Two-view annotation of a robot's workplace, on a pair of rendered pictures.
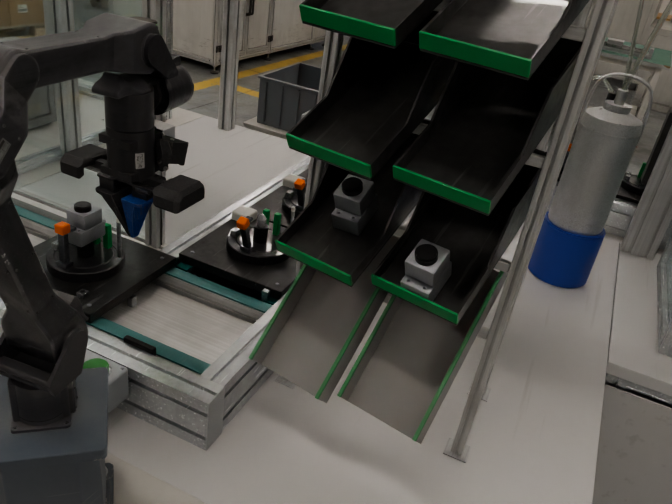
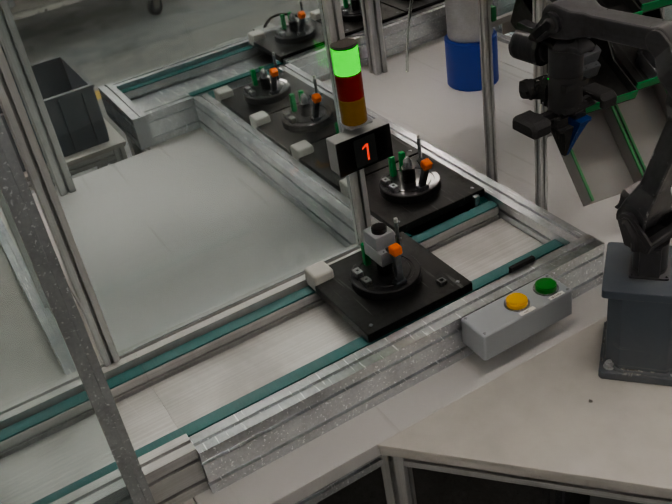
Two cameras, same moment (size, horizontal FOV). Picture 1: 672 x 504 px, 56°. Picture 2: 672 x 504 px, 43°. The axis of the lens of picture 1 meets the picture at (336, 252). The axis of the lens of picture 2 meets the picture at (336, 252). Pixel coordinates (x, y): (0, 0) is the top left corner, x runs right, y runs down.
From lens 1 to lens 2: 1.54 m
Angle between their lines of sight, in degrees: 38
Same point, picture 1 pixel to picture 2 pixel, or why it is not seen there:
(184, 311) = (456, 253)
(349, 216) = (593, 65)
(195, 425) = (595, 269)
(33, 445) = not seen: outside the picture
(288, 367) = (600, 191)
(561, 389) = not seen: hidden behind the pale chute
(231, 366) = (565, 227)
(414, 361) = (644, 128)
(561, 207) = (469, 26)
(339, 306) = (587, 135)
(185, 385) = (579, 250)
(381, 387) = (645, 156)
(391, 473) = not seen: hidden behind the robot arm
